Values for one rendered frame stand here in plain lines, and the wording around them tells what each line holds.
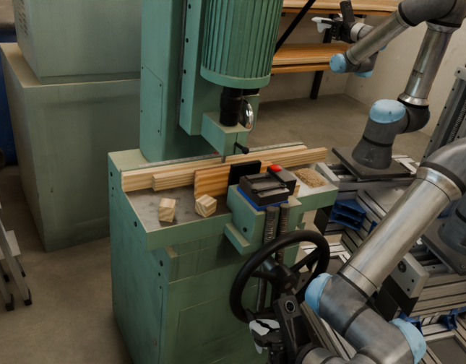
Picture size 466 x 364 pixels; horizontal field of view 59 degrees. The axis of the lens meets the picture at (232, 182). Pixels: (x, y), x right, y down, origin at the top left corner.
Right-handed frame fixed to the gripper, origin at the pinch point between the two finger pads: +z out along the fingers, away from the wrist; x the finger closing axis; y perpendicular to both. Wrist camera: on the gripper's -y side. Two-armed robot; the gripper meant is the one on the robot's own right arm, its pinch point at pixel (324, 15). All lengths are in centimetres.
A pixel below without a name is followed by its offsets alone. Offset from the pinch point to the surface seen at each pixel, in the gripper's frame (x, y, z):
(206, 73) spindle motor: -93, -11, -59
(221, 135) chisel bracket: -90, 6, -62
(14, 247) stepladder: -149, 78, 9
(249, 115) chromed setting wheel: -74, 9, -52
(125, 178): -115, 14, -57
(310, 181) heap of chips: -65, 24, -72
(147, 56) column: -94, -5, -25
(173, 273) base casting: -112, 34, -74
